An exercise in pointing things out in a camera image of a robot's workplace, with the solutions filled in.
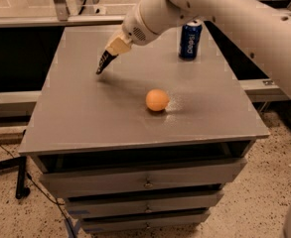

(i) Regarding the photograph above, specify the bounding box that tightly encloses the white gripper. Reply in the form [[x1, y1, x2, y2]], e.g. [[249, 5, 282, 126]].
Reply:
[[105, 0, 194, 56]]

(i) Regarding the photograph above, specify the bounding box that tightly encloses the black rxbar chocolate wrapper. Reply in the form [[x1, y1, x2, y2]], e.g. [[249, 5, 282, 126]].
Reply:
[[96, 51, 116, 74]]

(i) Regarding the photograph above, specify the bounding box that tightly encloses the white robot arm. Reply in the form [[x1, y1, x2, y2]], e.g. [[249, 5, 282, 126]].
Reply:
[[123, 0, 291, 238]]

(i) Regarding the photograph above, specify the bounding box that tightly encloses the orange fruit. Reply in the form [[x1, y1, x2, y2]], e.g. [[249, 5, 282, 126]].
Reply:
[[145, 89, 169, 112]]

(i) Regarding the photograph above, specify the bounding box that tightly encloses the blue pepsi can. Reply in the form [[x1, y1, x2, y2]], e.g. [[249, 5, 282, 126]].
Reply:
[[179, 20, 203, 60]]

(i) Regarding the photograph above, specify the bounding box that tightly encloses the grey drawer cabinet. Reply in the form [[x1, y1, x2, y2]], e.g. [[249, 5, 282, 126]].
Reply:
[[18, 21, 271, 234]]

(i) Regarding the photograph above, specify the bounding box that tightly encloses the top grey drawer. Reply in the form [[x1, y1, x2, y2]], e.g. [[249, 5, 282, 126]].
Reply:
[[40, 158, 247, 198]]

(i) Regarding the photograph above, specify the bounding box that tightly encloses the grey drawer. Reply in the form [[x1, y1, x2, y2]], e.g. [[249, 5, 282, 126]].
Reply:
[[66, 190, 223, 218], [81, 208, 210, 233], [40, 158, 247, 198]]

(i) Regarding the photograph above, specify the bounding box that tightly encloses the middle grey drawer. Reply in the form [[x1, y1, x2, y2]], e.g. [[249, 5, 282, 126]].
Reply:
[[66, 190, 223, 218]]

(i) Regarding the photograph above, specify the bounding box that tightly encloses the black metal stand leg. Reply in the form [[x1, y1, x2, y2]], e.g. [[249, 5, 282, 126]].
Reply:
[[0, 157, 30, 199]]

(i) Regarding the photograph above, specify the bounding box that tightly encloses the bottom grey drawer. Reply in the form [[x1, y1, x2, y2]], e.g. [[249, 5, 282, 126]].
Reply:
[[81, 208, 210, 233]]

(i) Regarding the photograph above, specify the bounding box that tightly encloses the grey metal railing frame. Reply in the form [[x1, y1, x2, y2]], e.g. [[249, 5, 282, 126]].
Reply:
[[0, 0, 291, 29]]

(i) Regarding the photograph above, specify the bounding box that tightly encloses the black floor cable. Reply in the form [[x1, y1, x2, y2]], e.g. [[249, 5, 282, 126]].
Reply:
[[0, 126, 78, 238]]

